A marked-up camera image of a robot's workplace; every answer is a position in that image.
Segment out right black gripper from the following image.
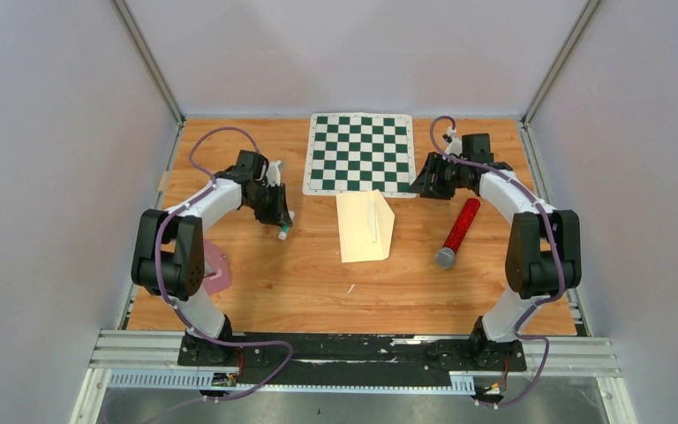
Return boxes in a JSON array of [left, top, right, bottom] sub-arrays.
[[409, 152, 470, 200]]

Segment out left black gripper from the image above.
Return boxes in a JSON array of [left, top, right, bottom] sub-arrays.
[[245, 182, 293, 228]]

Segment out green white glue stick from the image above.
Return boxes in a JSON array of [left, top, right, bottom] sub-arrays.
[[277, 210, 295, 240]]

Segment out cream envelope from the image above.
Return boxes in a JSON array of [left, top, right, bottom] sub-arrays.
[[335, 190, 395, 263]]

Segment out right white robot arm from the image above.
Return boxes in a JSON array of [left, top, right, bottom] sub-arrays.
[[410, 133, 581, 369]]

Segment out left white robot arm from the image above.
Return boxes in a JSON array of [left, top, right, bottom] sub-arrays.
[[131, 150, 293, 367]]

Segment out red glitter microphone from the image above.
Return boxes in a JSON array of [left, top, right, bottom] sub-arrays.
[[434, 198, 481, 269]]

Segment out green white chessboard mat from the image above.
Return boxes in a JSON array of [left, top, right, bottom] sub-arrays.
[[302, 112, 417, 198]]

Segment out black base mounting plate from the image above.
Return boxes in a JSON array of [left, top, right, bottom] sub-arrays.
[[177, 332, 527, 387]]

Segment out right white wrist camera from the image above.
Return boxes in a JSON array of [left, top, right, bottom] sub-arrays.
[[444, 127, 463, 156]]

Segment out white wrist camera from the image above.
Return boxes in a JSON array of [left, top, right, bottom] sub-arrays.
[[444, 127, 463, 156], [265, 160, 284, 187]]

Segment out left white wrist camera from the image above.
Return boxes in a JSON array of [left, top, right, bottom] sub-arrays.
[[265, 160, 284, 187]]

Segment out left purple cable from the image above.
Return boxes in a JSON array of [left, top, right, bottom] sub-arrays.
[[156, 126, 295, 404]]

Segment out aluminium frame rail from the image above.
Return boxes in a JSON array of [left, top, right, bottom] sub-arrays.
[[69, 329, 637, 423]]

